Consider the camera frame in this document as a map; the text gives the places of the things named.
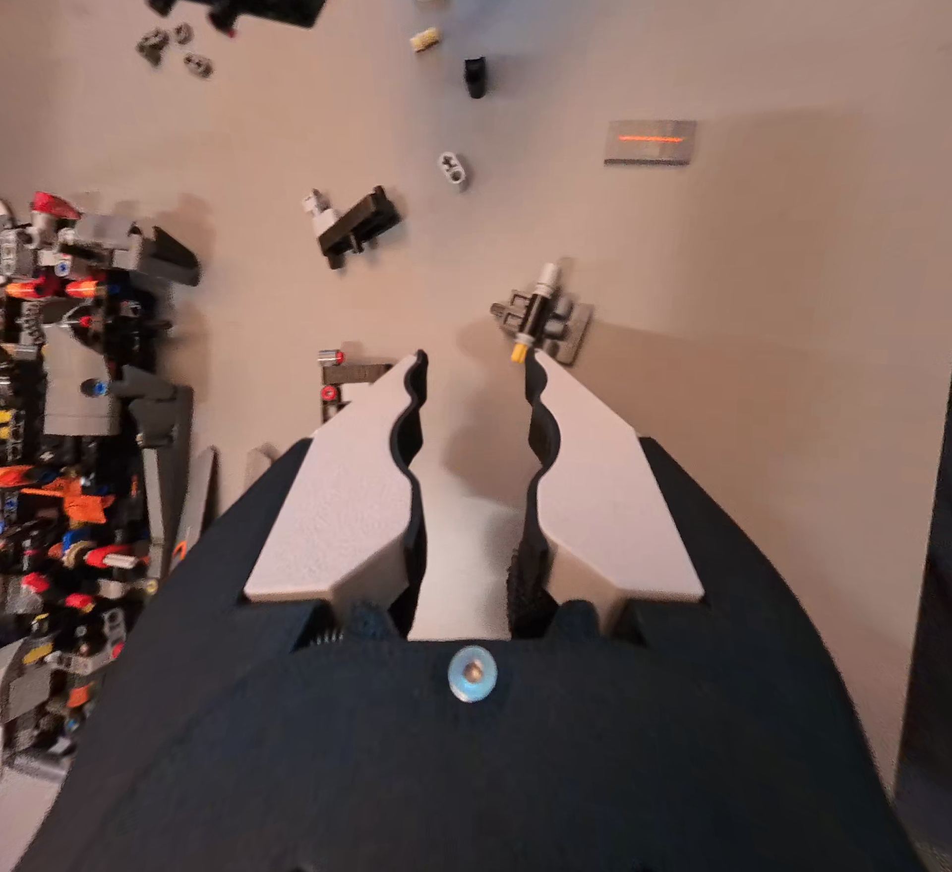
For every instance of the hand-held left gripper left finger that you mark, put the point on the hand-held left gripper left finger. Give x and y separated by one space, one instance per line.
327 515

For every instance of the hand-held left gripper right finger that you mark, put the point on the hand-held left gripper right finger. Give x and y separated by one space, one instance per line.
617 515

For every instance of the black lego assembly red pins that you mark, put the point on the black lego assembly red pins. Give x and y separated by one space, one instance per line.
357 371

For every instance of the dark grey lego axle assembly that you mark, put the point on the dark grey lego axle assembly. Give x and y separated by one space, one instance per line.
550 322

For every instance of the large lego vehicle model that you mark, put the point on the large lego vehicle model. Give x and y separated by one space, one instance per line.
67 441

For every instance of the light grey lego connector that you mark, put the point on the light grey lego connector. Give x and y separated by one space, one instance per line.
452 169

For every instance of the dark lego tile red stripe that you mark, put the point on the dark lego tile red stripe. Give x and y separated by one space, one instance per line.
651 142

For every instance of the small black lego pin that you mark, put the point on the small black lego pin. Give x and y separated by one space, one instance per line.
476 76

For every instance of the dark grey lego connector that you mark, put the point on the dark grey lego connector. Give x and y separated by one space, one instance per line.
198 64

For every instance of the tan lego piece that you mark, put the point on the tan lego piece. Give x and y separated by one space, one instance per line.
425 39

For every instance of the dark grey lego beam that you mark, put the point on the dark grey lego beam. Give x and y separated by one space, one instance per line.
152 45

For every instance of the person's dark trousers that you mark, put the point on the person's dark trousers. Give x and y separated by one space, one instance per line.
926 589

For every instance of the small dark grey lego frame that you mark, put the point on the small dark grey lego frame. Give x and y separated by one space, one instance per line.
183 33

